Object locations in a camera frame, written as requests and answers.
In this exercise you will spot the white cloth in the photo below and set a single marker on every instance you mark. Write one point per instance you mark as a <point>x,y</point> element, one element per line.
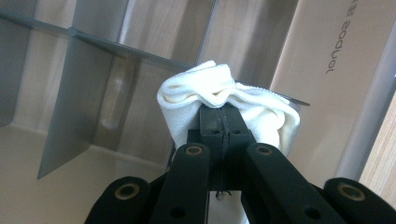
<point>249,102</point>

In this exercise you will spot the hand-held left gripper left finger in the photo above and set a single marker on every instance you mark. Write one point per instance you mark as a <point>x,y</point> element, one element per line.
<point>212,124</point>

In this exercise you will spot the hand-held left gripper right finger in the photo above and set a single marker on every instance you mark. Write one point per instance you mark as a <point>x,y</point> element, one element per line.
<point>234,124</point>

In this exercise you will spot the translucent divided storage box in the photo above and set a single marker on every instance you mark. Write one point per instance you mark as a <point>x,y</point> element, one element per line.
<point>93,93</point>

